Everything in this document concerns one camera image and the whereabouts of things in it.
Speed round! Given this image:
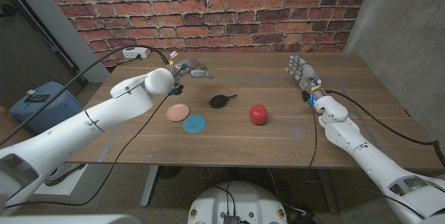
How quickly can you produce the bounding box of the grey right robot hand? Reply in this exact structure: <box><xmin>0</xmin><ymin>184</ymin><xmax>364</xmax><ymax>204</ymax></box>
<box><xmin>284</xmin><ymin>54</ymin><xmax>326</xmax><ymax>98</ymax></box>

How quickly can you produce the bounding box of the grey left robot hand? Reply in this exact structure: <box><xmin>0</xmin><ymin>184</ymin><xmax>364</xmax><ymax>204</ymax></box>
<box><xmin>172</xmin><ymin>58</ymin><xmax>215</xmax><ymax>81</ymax></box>

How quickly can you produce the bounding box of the black rubber air blower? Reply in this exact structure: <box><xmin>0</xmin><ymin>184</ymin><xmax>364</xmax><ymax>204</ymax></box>
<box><xmin>208</xmin><ymin>94</ymin><xmax>238</xmax><ymax>109</ymax></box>

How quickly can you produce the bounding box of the red ball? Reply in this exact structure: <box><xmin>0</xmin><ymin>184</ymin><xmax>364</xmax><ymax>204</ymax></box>
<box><xmin>249</xmin><ymin>104</ymin><xmax>268</xmax><ymax>126</ymax></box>

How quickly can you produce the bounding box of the pink round disc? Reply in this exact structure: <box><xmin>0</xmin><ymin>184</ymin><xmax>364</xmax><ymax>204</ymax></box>
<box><xmin>165</xmin><ymin>103</ymin><xmax>191</xmax><ymax>122</ymax></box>

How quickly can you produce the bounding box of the blue round disc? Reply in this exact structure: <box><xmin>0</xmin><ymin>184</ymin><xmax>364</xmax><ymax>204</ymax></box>
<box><xmin>183</xmin><ymin>113</ymin><xmax>207</xmax><ymax>135</ymax></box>

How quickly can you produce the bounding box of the red brick printed backdrop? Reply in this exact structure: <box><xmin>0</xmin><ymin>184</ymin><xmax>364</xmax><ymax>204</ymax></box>
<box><xmin>36</xmin><ymin>0</ymin><xmax>373</xmax><ymax>67</ymax></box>

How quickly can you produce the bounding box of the white power strip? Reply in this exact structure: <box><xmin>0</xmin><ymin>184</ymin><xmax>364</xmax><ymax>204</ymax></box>
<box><xmin>122</xmin><ymin>45</ymin><xmax>152</xmax><ymax>60</ymax></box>

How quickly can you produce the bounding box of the dark round floor object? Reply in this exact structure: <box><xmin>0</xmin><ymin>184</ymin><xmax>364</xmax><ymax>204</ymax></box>
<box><xmin>156</xmin><ymin>166</ymin><xmax>182</xmax><ymax>180</ymax></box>

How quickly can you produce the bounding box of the grey table leg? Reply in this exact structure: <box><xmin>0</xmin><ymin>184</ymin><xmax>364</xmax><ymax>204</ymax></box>
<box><xmin>316</xmin><ymin>168</ymin><xmax>339</xmax><ymax>214</ymax></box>
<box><xmin>140</xmin><ymin>166</ymin><xmax>159</xmax><ymax>207</ymax></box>

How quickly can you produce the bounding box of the white robot torso base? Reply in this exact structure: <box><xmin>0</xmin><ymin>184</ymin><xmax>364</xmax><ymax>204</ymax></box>
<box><xmin>187</xmin><ymin>181</ymin><xmax>289</xmax><ymax>224</ymax></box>

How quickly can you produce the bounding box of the blue plastic bin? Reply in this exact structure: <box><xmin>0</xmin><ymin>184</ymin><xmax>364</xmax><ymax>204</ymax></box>
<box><xmin>8</xmin><ymin>81</ymin><xmax>84</xmax><ymax>136</ymax></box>

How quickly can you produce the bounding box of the black phone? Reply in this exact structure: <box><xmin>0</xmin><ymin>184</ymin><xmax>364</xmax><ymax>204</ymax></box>
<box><xmin>23</xmin><ymin>93</ymin><xmax>51</xmax><ymax>104</ymax></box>

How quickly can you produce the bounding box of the grey black sneaker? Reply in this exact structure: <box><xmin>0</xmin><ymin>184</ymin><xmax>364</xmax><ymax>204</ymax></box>
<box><xmin>43</xmin><ymin>163</ymin><xmax>86</xmax><ymax>186</ymax></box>

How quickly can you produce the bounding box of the person's bare leg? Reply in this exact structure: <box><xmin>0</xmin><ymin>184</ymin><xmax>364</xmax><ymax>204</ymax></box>
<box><xmin>0</xmin><ymin>104</ymin><xmax>34</xmax><ymax>145</ymax></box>

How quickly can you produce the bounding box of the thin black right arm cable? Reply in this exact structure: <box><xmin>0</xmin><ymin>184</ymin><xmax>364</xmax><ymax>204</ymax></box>
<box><xmin>307</xmin><ymin>107</ymin><xmax>318</xmax><ymax>169</ymax></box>

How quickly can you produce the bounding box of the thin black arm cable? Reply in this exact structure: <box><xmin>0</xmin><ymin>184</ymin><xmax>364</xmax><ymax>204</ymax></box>
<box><xmin>3</xmin><ymin>91</ymin><xmax>173</xmax><ymax>209</ymax></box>
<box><xmin>307</xmin><ymin>107</ymin><xmax>318</xmax><ymax>169</ymax></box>

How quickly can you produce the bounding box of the black power strip cord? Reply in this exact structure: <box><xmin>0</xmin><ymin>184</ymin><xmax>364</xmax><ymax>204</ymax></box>
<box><xmin>110</xmin><ymin>54</ymin><xmax>143</xmax><ymax>74</ymax></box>

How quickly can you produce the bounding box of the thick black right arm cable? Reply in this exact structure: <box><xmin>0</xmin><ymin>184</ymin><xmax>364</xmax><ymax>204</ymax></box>
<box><xmin>325</xmin><ymin>89</ymin><xmax>445</xmax><ymax>169</ymax></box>

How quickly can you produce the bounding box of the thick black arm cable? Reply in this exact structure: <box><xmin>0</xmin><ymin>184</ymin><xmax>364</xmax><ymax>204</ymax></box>
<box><xmin>325</xmin><ymin>89</ymin><xmax>445</xmax><ymax>169</ymax></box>
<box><xmin>0</xmin><ymin>45</ymin><xmax>171</xmax><ymax>147</ymax></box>

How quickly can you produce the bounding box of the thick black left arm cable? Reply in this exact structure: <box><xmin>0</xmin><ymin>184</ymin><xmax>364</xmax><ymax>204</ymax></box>
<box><xmin>0</xmin><ymin>45</ymin><xmax>171</xmax><ymax>147</ymax></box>

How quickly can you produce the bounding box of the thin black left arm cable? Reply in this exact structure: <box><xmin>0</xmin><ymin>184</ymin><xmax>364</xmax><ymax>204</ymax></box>
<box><xmin>3</xmin><ymin>91</ymin><xmax>173</xmax><ymax>209</ymax></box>

